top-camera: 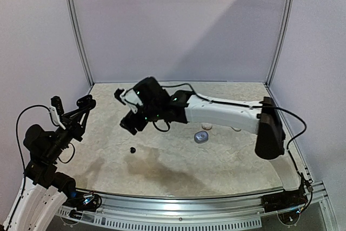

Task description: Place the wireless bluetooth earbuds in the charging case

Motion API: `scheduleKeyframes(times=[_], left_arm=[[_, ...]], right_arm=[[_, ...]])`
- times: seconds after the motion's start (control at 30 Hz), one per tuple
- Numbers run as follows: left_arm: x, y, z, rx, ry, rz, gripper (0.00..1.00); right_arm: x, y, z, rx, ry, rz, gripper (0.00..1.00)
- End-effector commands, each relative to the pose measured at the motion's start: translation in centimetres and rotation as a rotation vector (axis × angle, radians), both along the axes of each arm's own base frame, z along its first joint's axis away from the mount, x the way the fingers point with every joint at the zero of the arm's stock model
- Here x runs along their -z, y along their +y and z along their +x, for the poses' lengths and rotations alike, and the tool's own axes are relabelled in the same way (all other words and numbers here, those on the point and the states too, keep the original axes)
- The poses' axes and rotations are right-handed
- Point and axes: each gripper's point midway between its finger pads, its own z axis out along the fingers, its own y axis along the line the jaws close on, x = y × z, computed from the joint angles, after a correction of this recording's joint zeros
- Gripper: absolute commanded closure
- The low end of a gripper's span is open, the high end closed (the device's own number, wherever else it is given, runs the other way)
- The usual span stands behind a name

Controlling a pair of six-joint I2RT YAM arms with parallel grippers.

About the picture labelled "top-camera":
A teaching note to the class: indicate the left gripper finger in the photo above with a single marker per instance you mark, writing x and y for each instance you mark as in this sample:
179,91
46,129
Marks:
77,113
83,117

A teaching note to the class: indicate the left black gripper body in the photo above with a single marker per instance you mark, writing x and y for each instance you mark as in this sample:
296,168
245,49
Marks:
73,128

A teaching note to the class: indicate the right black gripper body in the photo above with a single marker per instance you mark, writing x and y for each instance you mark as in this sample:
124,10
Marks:
132,120

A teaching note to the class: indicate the black charging case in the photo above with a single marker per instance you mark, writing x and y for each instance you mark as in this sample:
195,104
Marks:
86,102

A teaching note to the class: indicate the black clip earbud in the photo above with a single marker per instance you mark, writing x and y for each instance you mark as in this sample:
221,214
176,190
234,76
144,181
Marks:
132,150

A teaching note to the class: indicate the purple charging case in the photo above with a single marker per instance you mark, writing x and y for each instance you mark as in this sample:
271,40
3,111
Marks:
201,137

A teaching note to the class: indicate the pink charging case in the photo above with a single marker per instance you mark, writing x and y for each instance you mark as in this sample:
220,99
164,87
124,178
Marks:
206,126

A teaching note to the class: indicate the white charging case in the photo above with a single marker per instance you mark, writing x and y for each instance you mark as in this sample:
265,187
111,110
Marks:
236,129

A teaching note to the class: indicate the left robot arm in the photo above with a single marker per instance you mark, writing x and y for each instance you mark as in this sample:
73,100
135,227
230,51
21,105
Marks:
43,189

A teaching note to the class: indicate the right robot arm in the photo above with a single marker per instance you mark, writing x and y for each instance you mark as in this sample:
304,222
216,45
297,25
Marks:
149,102

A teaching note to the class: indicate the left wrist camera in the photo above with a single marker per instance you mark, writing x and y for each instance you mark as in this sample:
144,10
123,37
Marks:
56,111

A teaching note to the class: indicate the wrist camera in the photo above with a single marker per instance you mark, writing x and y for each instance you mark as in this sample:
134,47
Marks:
130,98
56,111

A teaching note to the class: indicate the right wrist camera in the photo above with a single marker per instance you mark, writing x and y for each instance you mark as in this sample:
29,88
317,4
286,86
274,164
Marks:
130,98

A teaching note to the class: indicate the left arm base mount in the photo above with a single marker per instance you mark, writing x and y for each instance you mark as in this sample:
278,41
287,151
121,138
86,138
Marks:
81,201

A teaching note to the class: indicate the aluminium front rail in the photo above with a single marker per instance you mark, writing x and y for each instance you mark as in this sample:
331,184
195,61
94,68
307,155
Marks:
243,212

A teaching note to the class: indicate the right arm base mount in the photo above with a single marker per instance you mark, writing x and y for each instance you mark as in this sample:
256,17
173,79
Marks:
299,199

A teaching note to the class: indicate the right aluminium frame post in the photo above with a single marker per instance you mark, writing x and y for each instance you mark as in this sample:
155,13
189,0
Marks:
280,41

